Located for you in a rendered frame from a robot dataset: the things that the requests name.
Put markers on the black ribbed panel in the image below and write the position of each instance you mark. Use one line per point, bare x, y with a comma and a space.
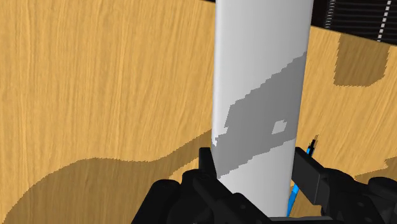
353, 15

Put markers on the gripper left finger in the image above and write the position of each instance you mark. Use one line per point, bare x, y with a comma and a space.
198, 198

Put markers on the tall white cylinder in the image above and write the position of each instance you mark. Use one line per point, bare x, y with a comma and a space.
257, 62

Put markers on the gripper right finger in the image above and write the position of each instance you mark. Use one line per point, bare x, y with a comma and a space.
341, 195

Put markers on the blue pen with black tip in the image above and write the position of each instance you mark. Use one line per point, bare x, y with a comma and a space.
292, 198

